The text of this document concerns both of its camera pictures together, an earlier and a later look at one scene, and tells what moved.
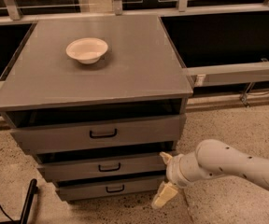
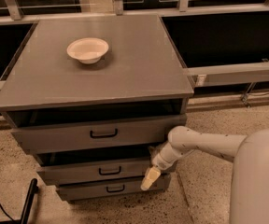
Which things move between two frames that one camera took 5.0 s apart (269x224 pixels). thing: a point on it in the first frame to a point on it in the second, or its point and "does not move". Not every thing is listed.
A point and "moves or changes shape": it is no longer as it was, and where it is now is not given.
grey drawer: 57,170 moves or changes shape
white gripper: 173,171 to 160,162
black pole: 33,190 does not move
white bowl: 88,50 does not move
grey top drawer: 98,134 does not move
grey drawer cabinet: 98,98 does not move
